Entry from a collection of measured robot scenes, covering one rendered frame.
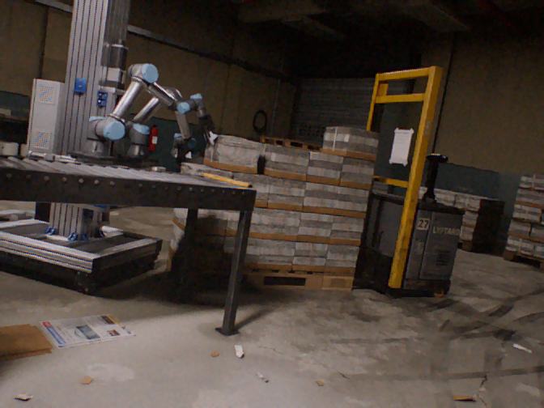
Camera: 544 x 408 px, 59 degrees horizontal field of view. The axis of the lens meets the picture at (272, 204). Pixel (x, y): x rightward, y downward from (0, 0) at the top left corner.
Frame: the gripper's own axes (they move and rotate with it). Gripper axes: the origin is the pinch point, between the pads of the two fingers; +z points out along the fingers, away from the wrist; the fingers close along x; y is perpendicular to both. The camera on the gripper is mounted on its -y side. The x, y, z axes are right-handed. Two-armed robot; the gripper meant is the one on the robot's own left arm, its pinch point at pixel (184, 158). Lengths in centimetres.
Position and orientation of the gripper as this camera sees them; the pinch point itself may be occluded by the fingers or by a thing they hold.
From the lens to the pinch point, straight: 368.3
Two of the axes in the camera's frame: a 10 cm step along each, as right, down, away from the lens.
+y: 1.6, -9.8, -1.1
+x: 9.1, 1.1, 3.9
